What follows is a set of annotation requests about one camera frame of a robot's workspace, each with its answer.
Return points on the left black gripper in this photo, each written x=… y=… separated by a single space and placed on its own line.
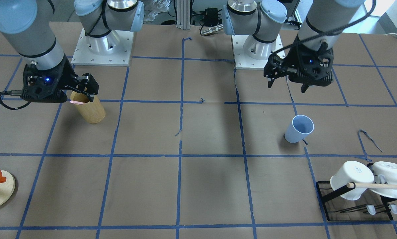
x=283 y=63

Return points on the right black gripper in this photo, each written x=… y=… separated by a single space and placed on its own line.
x=66 y=75

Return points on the light blue plastic cup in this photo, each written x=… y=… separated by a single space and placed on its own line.
x=299 y=128

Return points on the pink chopstick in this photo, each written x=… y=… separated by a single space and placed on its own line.
x=77 y=103

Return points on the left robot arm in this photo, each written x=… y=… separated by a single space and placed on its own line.
x=262 y=22

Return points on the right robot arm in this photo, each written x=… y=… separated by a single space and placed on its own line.
x=25 y=25

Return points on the bamboo cylinder holder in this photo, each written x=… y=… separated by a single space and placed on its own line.
x=92 y=112

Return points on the white mug outer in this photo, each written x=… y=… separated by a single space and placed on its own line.
x=351 y=171

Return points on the white mug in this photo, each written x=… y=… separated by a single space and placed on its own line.
x=351 y=171
x=385 y=172

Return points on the white mug inner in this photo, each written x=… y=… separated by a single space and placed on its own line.
x=385 y=172

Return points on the wooden mug tree stand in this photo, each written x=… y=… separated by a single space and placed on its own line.
x=7 y=188

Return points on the aluminium frame post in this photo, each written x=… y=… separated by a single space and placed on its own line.
x=183 y=13

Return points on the black wire mug rack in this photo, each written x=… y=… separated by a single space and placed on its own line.
x=356 y=202

